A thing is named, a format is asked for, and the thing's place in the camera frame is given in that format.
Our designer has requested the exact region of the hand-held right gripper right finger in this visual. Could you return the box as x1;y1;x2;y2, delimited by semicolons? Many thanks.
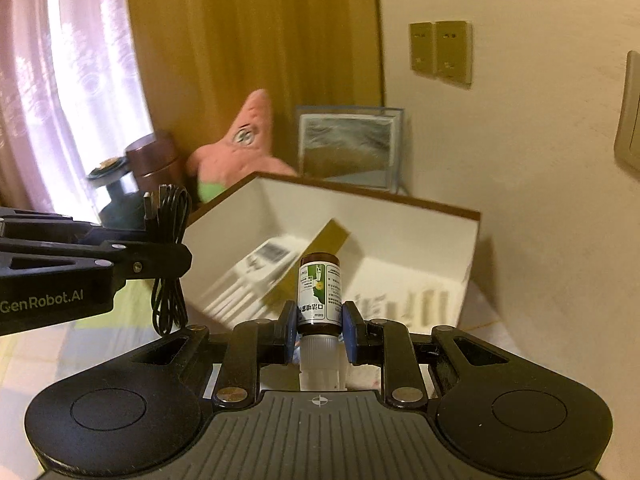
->
342;301;512;407

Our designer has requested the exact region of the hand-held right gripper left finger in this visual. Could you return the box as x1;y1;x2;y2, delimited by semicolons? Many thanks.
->
127;301;302;408

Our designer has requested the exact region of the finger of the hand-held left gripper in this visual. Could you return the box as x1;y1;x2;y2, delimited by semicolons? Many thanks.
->
0;240;193;287
0;215;151;248

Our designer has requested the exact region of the black usb cable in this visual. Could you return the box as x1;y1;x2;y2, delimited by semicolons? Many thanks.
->
142;184;193;337

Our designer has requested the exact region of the brown medicine bottle white cap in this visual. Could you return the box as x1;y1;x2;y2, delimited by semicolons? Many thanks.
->
297;254;349;392

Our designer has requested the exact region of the white medicine box green print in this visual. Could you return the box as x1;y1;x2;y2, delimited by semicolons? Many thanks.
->
350;282;453;332

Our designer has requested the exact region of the white barcode medicine box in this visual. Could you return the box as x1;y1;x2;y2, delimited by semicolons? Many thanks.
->
200;239;306;322

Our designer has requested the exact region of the white cardboard box brown outside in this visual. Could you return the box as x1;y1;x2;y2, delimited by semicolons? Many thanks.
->
180;170;482;333

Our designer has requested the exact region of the dark glass jar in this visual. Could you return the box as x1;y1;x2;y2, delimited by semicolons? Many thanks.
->
87;157;151;231

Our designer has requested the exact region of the brown wooden jar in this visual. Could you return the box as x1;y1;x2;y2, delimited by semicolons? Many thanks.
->
125;130;190;198

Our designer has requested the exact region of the sheer patterned curtain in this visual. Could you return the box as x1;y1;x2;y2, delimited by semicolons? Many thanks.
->
0;0;157;211

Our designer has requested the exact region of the pink starfish plush toy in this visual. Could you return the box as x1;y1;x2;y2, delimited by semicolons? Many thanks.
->
186;89;302;204

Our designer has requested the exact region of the yellow curtain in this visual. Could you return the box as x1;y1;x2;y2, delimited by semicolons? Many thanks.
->
125;0;385;188

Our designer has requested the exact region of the clear picture frame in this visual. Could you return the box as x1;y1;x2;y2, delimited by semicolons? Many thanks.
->
294;105;405;194

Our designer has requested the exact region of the beige wall socket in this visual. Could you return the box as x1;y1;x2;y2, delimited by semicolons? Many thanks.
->
409;21;437;77
434;20;473;86

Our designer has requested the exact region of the beige wall switch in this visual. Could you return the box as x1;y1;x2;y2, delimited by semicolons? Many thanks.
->
614;50;640;177

